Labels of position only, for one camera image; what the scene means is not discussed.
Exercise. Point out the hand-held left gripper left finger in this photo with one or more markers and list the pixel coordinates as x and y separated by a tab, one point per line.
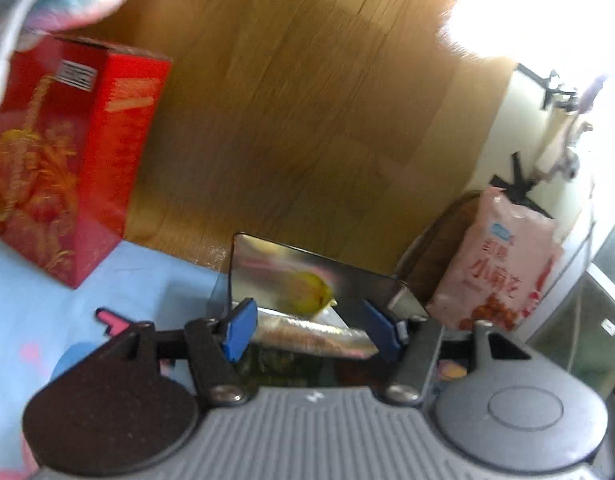
241	327

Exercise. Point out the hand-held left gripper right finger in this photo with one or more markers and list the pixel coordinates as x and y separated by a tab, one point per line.
383	331

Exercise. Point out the dark printed tin box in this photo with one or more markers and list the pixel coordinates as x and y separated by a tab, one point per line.
267	270

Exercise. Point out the clear yellow-ended nut packet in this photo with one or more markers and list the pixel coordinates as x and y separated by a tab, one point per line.
317	337

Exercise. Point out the green snack packet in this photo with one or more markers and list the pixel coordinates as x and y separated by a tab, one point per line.
277	367

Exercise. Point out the pink snack bag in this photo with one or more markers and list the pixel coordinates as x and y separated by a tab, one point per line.
492	260

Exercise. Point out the glass cabinet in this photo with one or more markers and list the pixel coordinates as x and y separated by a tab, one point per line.
587	320

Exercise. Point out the blue cartoon printed blanket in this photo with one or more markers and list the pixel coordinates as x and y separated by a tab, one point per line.
37	310

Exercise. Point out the red gift box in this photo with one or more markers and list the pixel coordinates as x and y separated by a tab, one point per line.
112	160

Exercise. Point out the wooden headboard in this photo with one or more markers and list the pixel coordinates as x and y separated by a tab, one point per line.
312	110

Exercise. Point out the hanging light clothes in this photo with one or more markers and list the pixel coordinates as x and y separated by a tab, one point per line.
557	145

